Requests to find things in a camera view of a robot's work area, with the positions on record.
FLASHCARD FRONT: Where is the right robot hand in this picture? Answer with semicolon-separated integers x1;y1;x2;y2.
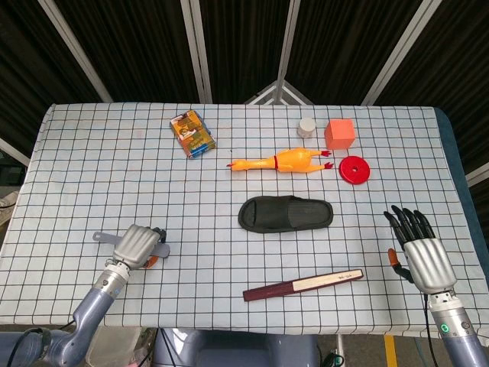
384;205;458;294

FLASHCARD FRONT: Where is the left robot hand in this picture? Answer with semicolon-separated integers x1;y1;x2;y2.
112;224;167;271

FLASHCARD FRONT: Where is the grey shoehorn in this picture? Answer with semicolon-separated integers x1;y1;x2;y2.
92;230;172;259

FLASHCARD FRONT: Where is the black slipper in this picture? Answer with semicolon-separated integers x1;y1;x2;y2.
237;195;334;232

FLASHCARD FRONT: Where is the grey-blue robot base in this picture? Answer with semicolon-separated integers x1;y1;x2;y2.
152;327;320;367

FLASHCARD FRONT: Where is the white checkered tablecloth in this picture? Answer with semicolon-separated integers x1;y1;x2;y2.
0;102;489;338

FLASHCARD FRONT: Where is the clear plastic container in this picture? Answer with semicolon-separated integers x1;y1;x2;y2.
86;326;142;367

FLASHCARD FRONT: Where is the red disc with hole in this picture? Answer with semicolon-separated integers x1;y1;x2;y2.
338;155;371;186

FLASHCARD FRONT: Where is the orange snack packet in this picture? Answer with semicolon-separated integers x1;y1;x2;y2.
170;109;217;159

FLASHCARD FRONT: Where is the maroon closed folding fan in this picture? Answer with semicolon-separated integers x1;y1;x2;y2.
242;268;364;303

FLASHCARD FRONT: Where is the orange cube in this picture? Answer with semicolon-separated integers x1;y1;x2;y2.
324;119;357;151

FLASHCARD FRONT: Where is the yellow rubber chicken toy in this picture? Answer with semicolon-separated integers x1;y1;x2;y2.
226;148;335;176

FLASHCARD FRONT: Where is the small white cylindrical jar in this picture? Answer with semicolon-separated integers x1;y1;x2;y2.
296;117;317;139

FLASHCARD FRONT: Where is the white triangular frame brace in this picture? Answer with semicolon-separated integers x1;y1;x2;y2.
244;79;315;106

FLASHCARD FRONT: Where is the white metal frame beam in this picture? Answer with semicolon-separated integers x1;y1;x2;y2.
275;0;303;87
180;0;213;104
37;0;114;103
361;0;444;106

